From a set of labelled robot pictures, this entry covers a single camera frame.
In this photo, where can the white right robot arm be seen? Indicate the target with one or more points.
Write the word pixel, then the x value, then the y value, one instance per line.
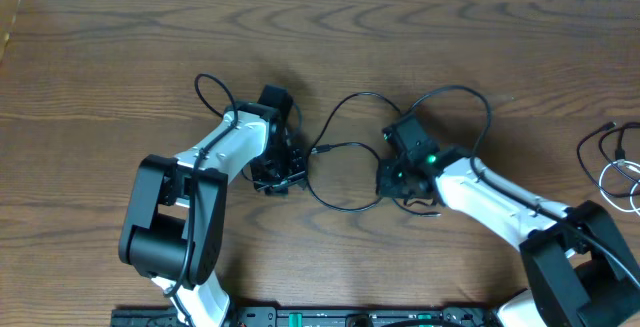
pixel 580 270

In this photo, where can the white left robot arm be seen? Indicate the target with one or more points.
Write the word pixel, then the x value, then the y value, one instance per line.
pixel 172 232

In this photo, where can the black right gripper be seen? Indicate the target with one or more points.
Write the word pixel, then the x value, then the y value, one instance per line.
pixel 387 189

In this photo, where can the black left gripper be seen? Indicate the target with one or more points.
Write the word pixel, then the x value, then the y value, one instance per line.
pixel 279 181

